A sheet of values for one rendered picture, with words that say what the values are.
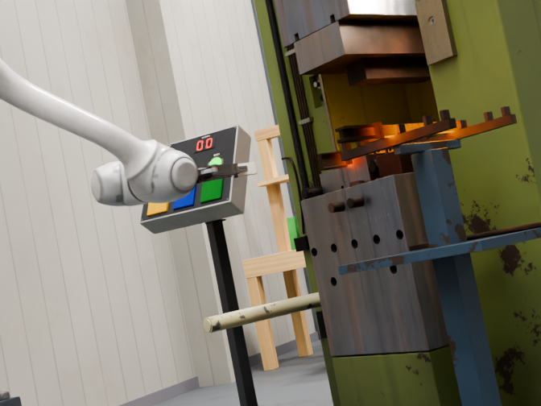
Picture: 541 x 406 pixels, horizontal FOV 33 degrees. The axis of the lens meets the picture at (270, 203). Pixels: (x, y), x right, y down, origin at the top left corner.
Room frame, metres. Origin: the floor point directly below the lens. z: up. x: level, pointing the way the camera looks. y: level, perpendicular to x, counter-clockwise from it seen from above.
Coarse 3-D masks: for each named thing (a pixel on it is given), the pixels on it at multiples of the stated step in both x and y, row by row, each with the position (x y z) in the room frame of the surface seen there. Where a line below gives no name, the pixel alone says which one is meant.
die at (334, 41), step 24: (336, 24) 2.44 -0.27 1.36; (360, 24) 2.48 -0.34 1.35; (384, 24) 2.53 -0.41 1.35; (408, 24) 2.59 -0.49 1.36; (312, 48) 2.53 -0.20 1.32; (336, 48) 2.45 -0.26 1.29; (360, 48) 2.47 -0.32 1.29; (384, 48) 2.52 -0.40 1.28; (408, 48) 2.58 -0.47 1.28; (312, 72) 2.59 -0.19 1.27; (336, 72) 2.66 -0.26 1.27
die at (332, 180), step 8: (384, 152) 2.54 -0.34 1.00; (360, 160) 2.45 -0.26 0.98; (368, 160) 2.43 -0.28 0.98; (344, 168) 2.50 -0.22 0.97; (352, 168) 2.48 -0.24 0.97; (360, 168) 2.45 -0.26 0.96; (368, 168) 2.43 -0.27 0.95; (320, 176) 2.58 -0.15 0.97; (328, 176) 2.56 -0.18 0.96; (336, 176) 2.53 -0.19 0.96; (344, 176) 2.51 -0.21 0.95; (352, 176) 2.48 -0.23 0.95; (360, 176) 2.46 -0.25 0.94; (368, 176) 2.43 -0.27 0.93; (376, 176) 2.44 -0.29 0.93; (328, 184) 2.56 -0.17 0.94; (336, 184) 2.54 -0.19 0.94; (344, 184) 2.51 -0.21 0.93; (328, 192) 2.57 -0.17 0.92
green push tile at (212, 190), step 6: (210, 180) 2.75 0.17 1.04; (216, 180) 2.74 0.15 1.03; (222, 180) 2.73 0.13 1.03; (204, 186) 2.76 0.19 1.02; (210, 186) 2.74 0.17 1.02; (216, 186) 2.73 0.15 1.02; (222, 186) 2.73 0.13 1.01; (204, 192) 2.75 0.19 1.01; (210, 192) 2.73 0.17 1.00; (216, 192) 2.72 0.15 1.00; (222, 192) 2.72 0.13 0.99; (204, 198) 2.73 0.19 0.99; (210, 198) 2.72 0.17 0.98; (216, 198) 2.71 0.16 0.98
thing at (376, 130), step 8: (344, 128) 1.82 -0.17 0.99; (352, 128) 1.83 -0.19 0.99; (360, 128) 1.85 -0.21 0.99; (368, 128) 1.87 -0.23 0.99; (376, 128) 1.87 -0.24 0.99; (384, 128) 1.89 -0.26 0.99; (392, 128) 1.91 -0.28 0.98; (408, 128) 1.95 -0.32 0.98; (416, 128) 1.96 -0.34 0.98; (456, 128) 2.06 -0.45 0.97; (344, 136) 1.82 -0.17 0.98; (352, 136) 1.84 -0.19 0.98; (360, 136) 1.84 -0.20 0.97; (368, 136) 1.86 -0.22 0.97; (376, 136) 1.87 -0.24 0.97; (384, 136) 1.88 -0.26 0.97
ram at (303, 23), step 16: (288, 0) 2.57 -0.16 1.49; (304, 0) 2.52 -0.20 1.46; (320, 0) 2.47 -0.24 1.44; (336, 0) 2.42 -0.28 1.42; (352, 0) 2.40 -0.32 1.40; (368, 0) 2.44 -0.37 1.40; (384, 0) 2.47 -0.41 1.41; (400, 0) 2.51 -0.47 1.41; (288, 16) 2.58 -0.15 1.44; (304, 16) 2.53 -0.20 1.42; (320, 16) 2.48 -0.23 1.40; (336, 16) 2.43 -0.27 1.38; (352, 16) 2.42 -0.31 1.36; (368, 16) 2.45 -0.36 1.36; (384, 16) 2.48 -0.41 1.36; (400, 16) 2.52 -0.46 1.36; (416, 16) 2.56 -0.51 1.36; (288, 32) 2.60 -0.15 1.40; (304, 32) 2.54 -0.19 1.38
